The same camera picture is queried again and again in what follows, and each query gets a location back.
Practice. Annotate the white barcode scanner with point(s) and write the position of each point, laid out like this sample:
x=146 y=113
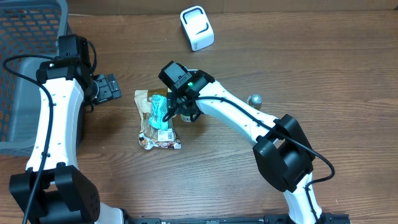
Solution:
x=197 y=28

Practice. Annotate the grey plastic mesh basket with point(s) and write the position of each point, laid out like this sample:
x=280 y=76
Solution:
x=29 y=32

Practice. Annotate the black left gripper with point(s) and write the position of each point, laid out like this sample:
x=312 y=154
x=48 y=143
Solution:
x=110 y=89

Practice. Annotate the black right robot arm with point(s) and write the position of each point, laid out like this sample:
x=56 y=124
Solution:
x=282 y=152

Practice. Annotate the clear bottle yellow liquid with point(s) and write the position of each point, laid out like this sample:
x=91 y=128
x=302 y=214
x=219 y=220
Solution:
x=255 y=101

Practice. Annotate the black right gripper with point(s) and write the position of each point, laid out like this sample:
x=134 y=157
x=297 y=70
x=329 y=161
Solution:
x=178 y=106

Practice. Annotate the teal white snack packet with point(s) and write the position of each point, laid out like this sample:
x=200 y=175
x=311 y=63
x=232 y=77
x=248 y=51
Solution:
x=158 y=111

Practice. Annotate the brown patterned snack packet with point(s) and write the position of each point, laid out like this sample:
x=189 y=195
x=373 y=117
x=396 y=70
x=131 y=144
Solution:
x=167 y=139

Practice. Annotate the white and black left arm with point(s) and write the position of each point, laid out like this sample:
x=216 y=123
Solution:
x=52 y=189

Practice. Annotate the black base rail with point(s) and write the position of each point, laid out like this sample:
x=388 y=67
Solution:
x=327 y=218

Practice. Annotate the green lid white jar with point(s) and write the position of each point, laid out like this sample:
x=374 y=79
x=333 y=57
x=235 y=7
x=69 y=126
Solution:
x=186 y=118

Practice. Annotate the beige brown paper pouch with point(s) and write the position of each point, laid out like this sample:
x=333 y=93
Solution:
x=143 y=100

